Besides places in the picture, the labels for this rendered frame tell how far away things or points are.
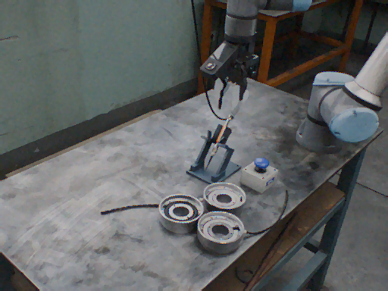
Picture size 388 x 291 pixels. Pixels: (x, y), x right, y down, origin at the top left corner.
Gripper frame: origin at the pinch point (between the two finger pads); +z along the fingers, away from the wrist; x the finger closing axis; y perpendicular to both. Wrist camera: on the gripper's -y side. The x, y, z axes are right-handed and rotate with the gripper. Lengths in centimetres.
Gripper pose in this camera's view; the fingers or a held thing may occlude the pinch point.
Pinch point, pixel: (225, 108)
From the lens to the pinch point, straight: 120.0
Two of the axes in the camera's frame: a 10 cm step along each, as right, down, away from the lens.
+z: -0.7, 8.5, 5.3
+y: 6.4, -3.7, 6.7
